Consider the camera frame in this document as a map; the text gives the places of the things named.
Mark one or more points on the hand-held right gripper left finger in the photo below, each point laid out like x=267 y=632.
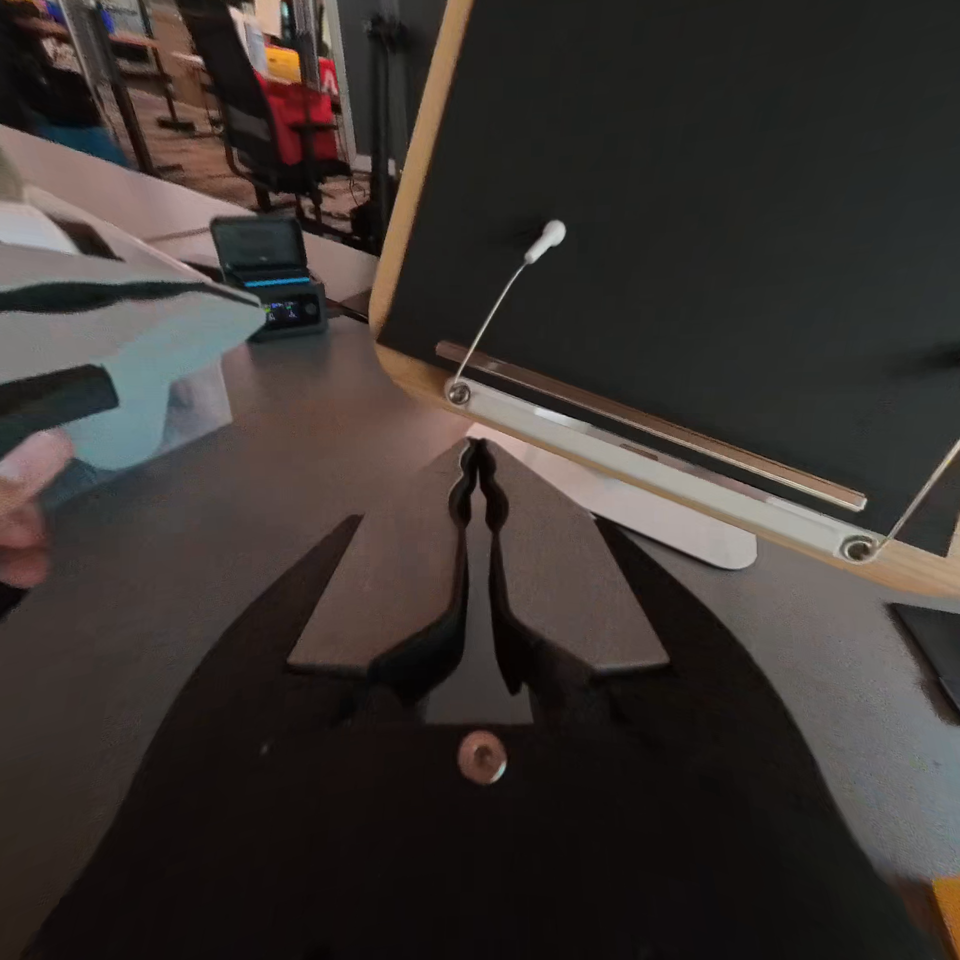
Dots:
x=390 y=585

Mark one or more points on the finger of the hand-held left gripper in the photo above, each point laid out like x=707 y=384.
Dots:
x=150 y=330
x=75 y=266

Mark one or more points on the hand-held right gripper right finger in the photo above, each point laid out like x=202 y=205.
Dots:
x=570 y=585

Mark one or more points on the person's left hand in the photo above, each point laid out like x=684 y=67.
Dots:
x=26 y=510

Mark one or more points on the blue bin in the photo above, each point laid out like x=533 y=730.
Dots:
x=82 y=146

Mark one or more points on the white flat stand base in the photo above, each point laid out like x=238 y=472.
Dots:
x=675 y=525

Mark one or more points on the black charging case with screen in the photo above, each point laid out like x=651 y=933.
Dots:
x=262 y=255

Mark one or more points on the black office chair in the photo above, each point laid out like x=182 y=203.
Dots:
x=240 y=97

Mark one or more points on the red jacket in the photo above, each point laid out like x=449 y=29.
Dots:
x=296 y=120

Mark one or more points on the yellow box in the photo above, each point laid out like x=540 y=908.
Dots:
x=283 y=64

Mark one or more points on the black tripod stand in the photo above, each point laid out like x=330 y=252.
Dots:
x=384 y=150

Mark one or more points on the black wooden-framed book stand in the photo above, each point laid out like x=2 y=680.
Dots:
x=675 y=187

